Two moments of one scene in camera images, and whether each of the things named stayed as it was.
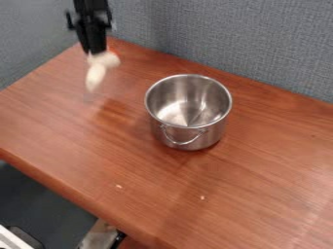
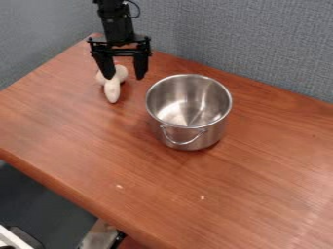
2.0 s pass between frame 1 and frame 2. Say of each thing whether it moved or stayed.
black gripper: moved
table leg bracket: stayed
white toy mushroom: moved
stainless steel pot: stayed
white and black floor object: stayed
